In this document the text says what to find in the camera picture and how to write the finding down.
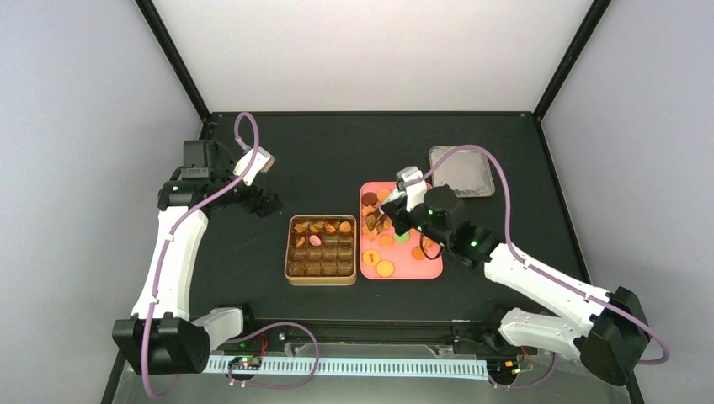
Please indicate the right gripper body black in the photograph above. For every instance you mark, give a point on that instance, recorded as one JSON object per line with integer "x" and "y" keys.
{"x": 399, "y": 225}

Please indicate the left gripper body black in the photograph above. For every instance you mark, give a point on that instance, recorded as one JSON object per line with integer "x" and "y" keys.
{"x": 248, "y": 201}

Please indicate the green round cookie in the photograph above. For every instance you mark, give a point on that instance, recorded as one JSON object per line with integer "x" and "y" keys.
{"x": 402, "y": 238}

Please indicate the pink round cookie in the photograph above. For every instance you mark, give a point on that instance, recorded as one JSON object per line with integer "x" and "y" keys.
{"x": 315, "y": 240}

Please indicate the gold cookie tin box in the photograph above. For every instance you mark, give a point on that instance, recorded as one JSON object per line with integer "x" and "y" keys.
{"x": 334, "y": 263}

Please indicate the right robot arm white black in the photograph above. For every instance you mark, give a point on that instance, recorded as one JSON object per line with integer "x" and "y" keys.
{"x": 603, "y": 330}

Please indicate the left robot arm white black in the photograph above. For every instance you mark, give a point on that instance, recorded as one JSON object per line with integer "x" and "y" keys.
{"x": 160, "y": 337}

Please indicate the pink plastic tray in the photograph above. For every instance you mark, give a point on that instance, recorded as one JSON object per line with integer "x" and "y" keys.
{"x": 414, "y": 259}

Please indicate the dark chocolate round cookie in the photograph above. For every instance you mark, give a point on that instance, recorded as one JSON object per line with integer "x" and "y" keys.
{"x": 369, "y": 199}

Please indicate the round golden cookie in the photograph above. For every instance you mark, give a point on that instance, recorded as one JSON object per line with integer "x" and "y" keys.
{"x": 385, "y": 269}

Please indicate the silver tin lid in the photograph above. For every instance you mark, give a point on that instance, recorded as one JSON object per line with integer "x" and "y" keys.
{"x": 467, "y": 173}

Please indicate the left circuit board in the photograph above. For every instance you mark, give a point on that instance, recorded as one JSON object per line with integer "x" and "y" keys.
{"x": 245, "y": 363}

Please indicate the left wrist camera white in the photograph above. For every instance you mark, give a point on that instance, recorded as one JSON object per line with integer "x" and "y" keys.
{"x": 253, "y": 163}

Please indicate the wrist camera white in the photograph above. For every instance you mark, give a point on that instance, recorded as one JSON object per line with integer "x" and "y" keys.
{"x": 411, "y": 182}
{"x": 253, "y": 163}

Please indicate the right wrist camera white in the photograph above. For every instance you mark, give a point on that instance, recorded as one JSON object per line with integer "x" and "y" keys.
{"x": 411, "y": 182}

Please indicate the black front rail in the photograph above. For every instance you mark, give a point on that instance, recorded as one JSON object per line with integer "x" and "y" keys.
{"x": 479, "y": 338}

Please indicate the white slotted cable duct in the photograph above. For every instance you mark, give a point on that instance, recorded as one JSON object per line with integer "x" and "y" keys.
{"x": 467, "y": 369}

